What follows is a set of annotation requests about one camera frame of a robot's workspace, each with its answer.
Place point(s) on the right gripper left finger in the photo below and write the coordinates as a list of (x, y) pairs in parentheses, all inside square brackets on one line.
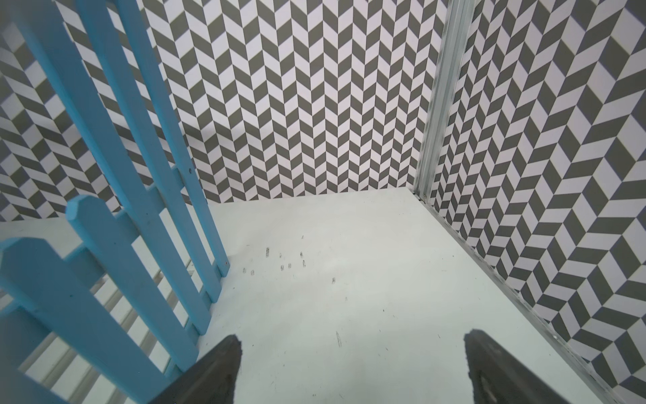
[(212, 380)]

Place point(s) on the blue white two-tier shelf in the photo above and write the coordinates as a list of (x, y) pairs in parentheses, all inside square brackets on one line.
[(135, 296)]

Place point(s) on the aluminium corner post right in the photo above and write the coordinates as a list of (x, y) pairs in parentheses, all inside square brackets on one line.
[(454, 38)]

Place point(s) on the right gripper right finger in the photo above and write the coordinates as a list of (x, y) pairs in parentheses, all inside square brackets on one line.
[(498, 377)]

